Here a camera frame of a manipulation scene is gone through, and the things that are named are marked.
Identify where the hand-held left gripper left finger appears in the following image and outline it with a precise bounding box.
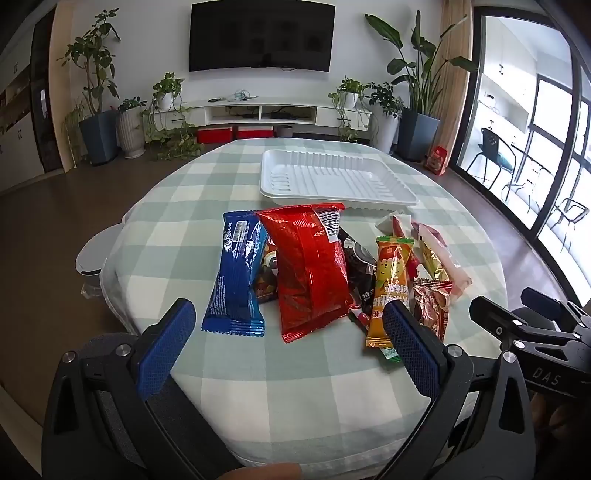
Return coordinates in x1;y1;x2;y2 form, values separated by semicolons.
41;298;206;480

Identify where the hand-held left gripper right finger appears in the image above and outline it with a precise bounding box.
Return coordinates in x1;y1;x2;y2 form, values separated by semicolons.
373;300;539;480

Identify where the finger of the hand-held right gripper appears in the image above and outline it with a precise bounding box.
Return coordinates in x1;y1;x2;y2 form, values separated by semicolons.
470;296;580;347
522;287;591;333

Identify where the brown snack packet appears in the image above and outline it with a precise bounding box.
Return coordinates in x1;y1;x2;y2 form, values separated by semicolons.
412;278;454;343

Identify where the long white pink snack packet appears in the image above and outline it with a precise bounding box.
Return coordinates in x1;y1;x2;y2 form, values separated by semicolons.
410;222;472;306

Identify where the orange snack packet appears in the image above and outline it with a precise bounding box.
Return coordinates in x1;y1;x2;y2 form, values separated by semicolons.
366;235;416;361

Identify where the gold snack packet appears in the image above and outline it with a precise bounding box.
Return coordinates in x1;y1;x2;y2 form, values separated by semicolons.
418;240;448;282

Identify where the black snack packet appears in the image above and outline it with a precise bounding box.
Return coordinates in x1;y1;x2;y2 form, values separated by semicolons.
338;227;380;315

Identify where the blue snack packet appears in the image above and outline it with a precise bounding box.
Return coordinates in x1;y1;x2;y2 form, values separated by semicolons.
202;210;270;337

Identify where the red snack bag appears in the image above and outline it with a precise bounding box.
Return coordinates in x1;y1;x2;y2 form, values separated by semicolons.
255;203;355;344

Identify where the white red snack packet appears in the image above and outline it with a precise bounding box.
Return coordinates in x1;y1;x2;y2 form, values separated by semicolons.
375;212;415;243

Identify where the panda cartoon snack packet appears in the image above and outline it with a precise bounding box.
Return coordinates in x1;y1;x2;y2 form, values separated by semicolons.
253;233;280;304

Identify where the white plastic tray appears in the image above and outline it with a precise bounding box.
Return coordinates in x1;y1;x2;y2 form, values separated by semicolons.
259;148;419;214

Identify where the person's right hand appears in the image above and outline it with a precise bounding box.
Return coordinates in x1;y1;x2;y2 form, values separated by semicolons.
531;395;568;435

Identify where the person's left hand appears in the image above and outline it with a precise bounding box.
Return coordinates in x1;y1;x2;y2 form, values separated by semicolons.
217;463;302;480

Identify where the black metal balcony armchair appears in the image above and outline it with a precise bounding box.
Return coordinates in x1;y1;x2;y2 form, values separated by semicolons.
547;198;589;252

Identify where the white round stool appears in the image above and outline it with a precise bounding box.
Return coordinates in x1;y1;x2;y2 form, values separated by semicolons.
76;226;121;296

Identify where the balcony glass table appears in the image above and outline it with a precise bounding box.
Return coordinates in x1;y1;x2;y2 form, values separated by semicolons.
503;148;555;213

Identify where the black balcony chair teal cushion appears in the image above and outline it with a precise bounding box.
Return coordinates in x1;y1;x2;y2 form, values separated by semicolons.
466;128;513;185

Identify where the green white checkered tablecloth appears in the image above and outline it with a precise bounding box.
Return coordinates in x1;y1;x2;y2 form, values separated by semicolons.
102;136;509;478

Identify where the red gift bag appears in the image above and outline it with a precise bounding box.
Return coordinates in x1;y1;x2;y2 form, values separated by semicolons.
425;147;448;175

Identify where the large-leaf plant blue pot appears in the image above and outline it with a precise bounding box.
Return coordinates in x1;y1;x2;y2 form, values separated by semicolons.
365;10;478;162

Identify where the black framed sliding glass door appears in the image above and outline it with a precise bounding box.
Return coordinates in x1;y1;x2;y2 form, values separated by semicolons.
450;7;591;259

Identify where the bushy plant tall white pot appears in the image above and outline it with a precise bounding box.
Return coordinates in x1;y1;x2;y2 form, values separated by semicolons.
365;82;403;155

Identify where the small plant ribbed white pot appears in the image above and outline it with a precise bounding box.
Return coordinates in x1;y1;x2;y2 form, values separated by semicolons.
115;96;147;160

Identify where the tall tree plant grey pot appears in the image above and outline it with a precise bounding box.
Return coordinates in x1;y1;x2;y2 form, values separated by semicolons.
58;8;122;166

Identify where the red storage box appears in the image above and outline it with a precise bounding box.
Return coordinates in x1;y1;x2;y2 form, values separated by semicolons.
196;127;232;144
235;124;274;140

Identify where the beige curtain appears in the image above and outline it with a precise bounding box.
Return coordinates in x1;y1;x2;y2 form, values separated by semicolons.
434;0;474;153

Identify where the white television cabinet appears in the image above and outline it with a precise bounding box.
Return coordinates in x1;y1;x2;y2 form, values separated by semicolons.
148;98;375;127

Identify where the trailing vine plant white pot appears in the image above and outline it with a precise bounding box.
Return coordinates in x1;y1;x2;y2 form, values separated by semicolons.
328;76;370;141
141;72;205;161

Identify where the white wall cupboard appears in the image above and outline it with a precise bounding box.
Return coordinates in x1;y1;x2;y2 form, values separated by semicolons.
0;9;58;195

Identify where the black wall television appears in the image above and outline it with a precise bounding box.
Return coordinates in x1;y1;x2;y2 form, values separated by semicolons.
189;0;336;73

